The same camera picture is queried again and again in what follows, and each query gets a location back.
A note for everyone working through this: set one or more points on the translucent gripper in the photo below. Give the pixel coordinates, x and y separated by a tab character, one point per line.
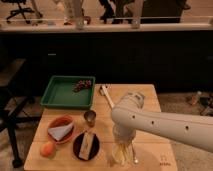
123	151

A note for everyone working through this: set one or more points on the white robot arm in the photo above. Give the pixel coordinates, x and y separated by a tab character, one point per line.
129	116

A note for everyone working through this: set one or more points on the small metal cup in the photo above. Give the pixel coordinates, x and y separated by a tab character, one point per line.
90	117

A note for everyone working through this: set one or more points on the black round plate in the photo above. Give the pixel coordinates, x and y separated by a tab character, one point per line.
77	145

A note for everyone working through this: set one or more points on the white stick tool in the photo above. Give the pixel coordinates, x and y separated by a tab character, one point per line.
104	92

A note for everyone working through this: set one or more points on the white folded napkin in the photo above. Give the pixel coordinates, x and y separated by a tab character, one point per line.
59	132

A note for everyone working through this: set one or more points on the orange bowl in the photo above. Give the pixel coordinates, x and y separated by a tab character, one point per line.
61	121

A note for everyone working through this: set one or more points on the orange fruit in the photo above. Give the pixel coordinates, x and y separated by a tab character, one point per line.
47	149

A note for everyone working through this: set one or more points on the dark red grapes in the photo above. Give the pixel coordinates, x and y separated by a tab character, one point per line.
82	84

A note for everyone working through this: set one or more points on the green plastic tray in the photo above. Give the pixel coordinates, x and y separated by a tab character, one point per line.
59	93

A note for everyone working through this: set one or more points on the bottle on floor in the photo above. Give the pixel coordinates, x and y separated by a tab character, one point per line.
195	98

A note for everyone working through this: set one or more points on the black office chair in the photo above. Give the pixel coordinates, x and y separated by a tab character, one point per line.
23	11

